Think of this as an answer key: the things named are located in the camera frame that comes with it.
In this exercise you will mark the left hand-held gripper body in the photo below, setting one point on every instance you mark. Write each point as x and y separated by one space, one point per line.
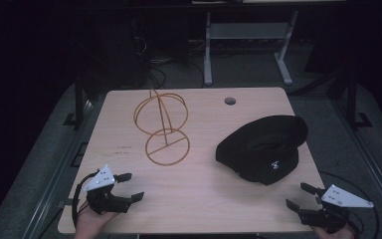
100 181

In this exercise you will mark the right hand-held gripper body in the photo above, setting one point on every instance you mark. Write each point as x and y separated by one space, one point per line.
341 199

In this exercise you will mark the black brimmed hat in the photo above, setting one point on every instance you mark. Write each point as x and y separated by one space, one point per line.
262 156

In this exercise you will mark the person's right hand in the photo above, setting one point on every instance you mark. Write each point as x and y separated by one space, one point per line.
335 235

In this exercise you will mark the person's left hand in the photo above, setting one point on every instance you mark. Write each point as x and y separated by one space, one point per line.
89 224

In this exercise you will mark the grey round table grommet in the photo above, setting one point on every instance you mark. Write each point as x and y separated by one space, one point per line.
230 101

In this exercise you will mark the grey metal stand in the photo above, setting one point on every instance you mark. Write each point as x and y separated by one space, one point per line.
248 31

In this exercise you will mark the aluminium floor rail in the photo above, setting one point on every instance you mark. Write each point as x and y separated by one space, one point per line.
59 172
374 166

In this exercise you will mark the black metal frame post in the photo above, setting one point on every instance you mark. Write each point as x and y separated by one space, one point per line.
78 99
351 99

